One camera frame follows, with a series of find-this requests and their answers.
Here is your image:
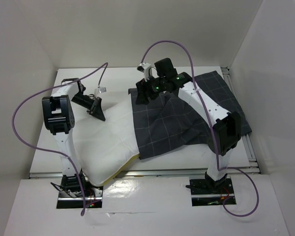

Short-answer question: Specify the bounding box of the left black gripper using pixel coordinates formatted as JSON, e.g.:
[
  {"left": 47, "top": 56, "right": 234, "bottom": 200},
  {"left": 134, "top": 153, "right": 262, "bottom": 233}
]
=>
[{"left": 71, "top": 92, "right": 105, "bottom": 121}]

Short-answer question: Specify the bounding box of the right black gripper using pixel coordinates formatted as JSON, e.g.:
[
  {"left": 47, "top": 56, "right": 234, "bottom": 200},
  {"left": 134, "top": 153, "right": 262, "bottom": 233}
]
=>
[{"left": 135, "top": 73, "right": 166, "bottom": 105}]

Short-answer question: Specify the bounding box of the dark grey checked pillowcase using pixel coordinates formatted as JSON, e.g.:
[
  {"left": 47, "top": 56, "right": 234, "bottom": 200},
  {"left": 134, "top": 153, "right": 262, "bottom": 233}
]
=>
[{"left": 128, "top": 71, "right": 252, "bottom": 160}]

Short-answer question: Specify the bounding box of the white pillow yellow edge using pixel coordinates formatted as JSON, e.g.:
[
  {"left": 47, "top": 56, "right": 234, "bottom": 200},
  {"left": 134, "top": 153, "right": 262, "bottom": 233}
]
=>
[{"left": 73, "top": 97, "right": 139, "bottom": 187}]

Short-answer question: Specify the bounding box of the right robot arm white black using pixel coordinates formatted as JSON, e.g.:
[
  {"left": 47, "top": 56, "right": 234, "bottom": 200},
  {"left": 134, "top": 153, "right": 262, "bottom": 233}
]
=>
[{"left": 136, "top": 58, "right": 241, "bottom": 193}]

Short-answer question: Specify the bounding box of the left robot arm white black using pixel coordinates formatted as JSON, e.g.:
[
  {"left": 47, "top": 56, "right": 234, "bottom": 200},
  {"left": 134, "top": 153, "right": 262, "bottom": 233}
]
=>
[{"left": 42, "top": 78, "right": 106, "bottom": 196}]

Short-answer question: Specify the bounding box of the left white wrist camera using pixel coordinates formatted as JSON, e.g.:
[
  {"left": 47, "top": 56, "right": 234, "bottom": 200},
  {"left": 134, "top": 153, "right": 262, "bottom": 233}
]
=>
[{"left": 94, "top": 87, "right": 107, "bottom": 97}]

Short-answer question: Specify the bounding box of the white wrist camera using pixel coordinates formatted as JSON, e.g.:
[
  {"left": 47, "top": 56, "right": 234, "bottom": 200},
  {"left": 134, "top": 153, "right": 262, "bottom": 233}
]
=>
[
  {"left": 94, "top": 87, "right": 107, "bottom": 97},
  {"left": 137, "top": 62, "right": 154, "bottom": 81}
]

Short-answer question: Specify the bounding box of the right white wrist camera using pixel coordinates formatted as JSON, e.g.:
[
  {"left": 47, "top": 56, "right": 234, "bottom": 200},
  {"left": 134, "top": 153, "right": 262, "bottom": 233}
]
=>
[{"left": 137, "top": 62, "right": 154, "bottom": 81}]

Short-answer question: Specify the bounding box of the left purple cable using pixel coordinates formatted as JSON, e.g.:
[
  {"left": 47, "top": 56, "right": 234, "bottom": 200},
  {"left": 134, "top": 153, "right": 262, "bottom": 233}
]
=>
[{"left": 11, "top": 62, "right": 109, "bottom": 217}]

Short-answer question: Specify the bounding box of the purple cable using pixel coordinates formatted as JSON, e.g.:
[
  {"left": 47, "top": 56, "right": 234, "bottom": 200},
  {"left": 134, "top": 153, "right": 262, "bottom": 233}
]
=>
[
  {"left": 11, "top": 62, "right": 109, "bottom": 217},
  {"left": 140, "top": 40, "right": 259, "bottom": 217}
]

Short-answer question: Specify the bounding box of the front aluminium rail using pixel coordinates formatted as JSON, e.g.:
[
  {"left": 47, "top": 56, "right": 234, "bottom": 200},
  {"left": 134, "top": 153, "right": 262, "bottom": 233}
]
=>
[{"left": 29, "top": 169, "right": 206, "bottom": 179}]

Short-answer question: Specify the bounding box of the aluminium rail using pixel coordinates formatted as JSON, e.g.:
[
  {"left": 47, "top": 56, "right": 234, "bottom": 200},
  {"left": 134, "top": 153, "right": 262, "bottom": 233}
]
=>
[
  {"left": 221, "top": 67, "right": 261, "bottom": 174},
  {"left": 29, "top": 169, "right": 206, "bottom": 179}
]

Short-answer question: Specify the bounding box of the right side aluminium rail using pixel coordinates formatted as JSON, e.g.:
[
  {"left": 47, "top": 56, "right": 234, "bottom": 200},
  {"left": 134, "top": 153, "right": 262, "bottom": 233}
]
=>
[{"left": 221, "top": 67, "right": 261, "bottom": 174}]

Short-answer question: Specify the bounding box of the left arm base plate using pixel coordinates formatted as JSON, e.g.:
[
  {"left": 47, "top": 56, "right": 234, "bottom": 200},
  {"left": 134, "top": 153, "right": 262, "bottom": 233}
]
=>
[{"left": 51, "top": 181, "right": 103, "bottom": 209}]

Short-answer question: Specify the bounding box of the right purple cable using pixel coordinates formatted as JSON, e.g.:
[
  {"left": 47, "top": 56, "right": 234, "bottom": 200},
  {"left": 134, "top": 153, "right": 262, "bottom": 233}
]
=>
[{"left": 140, "top": 40, "right": 259, "bottom": 217}]

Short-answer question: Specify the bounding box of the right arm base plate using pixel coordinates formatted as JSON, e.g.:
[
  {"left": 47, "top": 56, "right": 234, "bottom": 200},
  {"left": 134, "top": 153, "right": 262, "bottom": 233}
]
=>
[{"left": 185, "top": 178, "right": 236, "bottom": 207}]

